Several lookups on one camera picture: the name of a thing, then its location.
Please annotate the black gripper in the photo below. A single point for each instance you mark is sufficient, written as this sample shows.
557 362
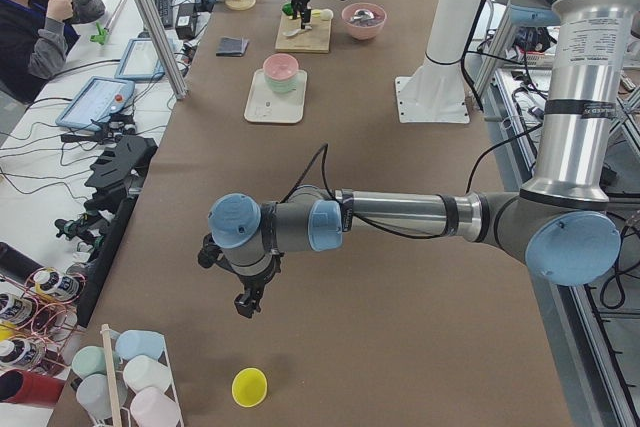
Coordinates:
258 280

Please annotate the white ceramic spoon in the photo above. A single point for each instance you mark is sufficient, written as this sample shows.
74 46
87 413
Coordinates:
293 33

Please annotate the small pink bowl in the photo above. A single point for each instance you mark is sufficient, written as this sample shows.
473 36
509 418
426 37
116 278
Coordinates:
280 66

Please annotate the large pink bowl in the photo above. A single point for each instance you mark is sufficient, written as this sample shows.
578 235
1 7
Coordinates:
367 32

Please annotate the green lime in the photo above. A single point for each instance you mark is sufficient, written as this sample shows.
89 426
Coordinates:
288 10

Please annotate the bamboo cutting board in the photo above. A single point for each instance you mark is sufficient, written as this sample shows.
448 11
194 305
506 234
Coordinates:
315 38

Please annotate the metal ice scoop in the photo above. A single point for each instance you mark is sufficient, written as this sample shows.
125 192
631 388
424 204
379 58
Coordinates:
362 17

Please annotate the grey folded cloth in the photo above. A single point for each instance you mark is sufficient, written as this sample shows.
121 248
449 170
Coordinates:
232 47

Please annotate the yellow plastic cup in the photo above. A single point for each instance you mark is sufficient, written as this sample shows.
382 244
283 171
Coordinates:
249 387

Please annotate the green stacked bowls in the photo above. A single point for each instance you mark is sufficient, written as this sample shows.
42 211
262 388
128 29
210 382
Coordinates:
281 86

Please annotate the beige rabbit tray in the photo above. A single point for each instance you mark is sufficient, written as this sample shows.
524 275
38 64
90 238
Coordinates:
264 106

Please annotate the light blue cup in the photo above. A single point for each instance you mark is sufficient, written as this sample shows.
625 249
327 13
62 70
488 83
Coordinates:
132 343

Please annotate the white cup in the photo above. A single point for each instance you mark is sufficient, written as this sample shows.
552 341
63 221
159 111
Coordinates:
142 372

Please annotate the black keyboard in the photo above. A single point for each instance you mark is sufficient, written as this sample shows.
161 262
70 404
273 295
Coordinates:
165 12

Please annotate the pink cup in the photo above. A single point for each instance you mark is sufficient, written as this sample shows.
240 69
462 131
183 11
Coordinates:
150 407

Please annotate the wooden stick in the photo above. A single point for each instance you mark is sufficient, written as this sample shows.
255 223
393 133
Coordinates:
114 398

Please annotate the blue teach pendant far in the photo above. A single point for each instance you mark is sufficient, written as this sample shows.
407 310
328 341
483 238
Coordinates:
140 62

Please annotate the blue teach pendant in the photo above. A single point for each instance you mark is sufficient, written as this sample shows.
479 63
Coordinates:
140 62
98 100

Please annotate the light green cup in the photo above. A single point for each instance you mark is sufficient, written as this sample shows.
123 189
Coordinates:
89 360

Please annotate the grey cup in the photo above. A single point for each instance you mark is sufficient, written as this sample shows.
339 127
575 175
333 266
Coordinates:
93 395

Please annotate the black plastic holder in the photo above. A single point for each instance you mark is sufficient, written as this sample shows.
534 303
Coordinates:
109 177

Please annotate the blue teach pendant near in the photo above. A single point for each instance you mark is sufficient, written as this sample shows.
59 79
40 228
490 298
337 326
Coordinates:
98 100

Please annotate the red cylinder can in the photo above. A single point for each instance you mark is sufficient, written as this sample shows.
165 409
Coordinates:
31 389

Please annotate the seated person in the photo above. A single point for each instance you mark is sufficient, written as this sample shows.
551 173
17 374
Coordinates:
36 37

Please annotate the white wire cup rack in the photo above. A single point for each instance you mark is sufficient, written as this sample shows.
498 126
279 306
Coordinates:
126 394

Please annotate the aluminium frame post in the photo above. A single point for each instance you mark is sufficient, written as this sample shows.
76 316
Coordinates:
152 22

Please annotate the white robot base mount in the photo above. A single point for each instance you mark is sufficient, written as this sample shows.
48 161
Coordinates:
435 92

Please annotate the copper wire bottle rack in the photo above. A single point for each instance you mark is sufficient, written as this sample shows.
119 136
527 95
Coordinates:
39 320

